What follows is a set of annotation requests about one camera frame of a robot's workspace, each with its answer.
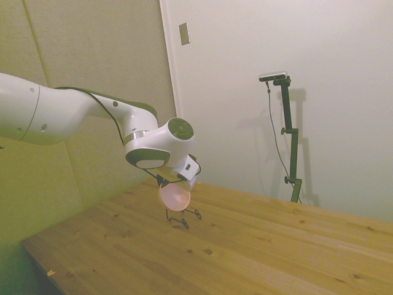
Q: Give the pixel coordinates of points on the pink plastic bowl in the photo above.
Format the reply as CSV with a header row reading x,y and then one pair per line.
x,y
175,198

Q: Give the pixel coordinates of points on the grey camera on stand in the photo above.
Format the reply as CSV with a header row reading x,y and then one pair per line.
x,y
272,76

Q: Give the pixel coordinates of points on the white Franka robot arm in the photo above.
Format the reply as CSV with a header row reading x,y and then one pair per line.
x,y
61,113

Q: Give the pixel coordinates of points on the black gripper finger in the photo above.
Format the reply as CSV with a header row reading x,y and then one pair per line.
x,y
161,179

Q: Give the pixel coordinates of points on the grey wall switch plate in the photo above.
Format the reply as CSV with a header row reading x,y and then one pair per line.
x,y
184,33

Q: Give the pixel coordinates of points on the black articulated camera stand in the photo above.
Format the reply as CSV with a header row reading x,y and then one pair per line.
x,y
291,138

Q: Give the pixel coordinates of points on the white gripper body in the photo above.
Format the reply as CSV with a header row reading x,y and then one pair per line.
x,y
189,182

